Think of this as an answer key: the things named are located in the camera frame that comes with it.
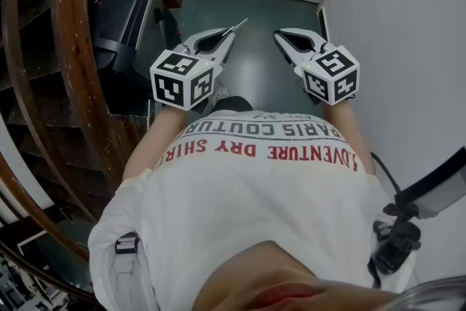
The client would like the curved wooden stair stringer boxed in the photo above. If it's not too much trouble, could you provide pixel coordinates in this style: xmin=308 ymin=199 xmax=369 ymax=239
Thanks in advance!
xmin=50 ymin=0 xmax=128 ymax=194

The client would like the black and grey device bar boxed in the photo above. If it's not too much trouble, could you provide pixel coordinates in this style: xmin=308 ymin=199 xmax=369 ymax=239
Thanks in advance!
xmin=394 ymin=145 xmax=466 ymax=220

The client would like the person's dark trouser leg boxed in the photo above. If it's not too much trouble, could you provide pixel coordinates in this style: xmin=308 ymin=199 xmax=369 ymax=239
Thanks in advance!
xmin=210 ymin=95 xmax=254 ymax=114

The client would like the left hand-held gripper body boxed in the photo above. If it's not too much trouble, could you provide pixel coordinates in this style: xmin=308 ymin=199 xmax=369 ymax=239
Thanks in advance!
xmin=149 ymin=42 xmax=224 ymax=111

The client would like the transparent visor rim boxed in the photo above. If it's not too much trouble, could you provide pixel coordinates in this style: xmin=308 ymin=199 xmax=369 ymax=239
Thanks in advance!
xmin=378 ymin=275 xmax=466 ymax=311

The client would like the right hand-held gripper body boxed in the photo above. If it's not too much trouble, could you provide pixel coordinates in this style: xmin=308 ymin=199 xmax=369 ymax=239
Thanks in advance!
xmin=300 ymin=42 xmax=360 ymax=107

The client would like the person's left forearm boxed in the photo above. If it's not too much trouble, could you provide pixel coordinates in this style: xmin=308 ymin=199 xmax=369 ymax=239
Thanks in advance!
xmin=122 ymin=104 xmax=191 ymax=181

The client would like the person's white printed shirt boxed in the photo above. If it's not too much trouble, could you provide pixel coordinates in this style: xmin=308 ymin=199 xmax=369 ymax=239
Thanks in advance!
xmin=87 ymin=109 xmax=418 ymax=311

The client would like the thin wooden handrail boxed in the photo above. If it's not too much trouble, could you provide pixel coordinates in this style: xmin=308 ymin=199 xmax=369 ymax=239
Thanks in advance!
xmin=1 ymin=0 xmax=98 ymax=225

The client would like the black cable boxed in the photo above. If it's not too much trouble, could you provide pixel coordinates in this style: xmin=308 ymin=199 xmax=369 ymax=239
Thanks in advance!
xmin=369 ymin=151 xmax=403 ymax=194

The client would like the black wrapped machine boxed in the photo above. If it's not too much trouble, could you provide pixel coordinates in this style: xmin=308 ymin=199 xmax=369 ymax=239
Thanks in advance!
xmin=89 ymin=0 xmax=179 ymax=74

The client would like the person's chin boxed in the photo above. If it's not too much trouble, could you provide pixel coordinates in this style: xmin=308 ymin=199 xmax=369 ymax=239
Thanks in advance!
xmin=198 ymin=240 xmax=401 ymax=311

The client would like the grey shoulder strap with buckle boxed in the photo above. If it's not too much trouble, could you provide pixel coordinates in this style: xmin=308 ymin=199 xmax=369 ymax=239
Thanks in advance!
xmin=107 ymin=231 xmax=154 ymax=311

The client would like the person's right forearm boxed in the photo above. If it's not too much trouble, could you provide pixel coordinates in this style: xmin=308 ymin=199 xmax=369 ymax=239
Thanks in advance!
xmin=323 ymin=101 xmax=376 ymax=176

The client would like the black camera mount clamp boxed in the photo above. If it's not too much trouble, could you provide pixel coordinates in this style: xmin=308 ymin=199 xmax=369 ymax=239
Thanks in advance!
xmin=367 ymin=202 xmax=423 ymax=276

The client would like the person's grey shoe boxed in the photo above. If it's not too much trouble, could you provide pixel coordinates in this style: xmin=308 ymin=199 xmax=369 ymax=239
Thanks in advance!
xmin=192 ymin=85 xmax=232 ymax=116

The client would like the dark curved railing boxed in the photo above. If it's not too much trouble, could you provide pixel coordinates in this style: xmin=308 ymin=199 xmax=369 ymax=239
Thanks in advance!
xmin=0 ymin=238 xmax=101 ymax=305

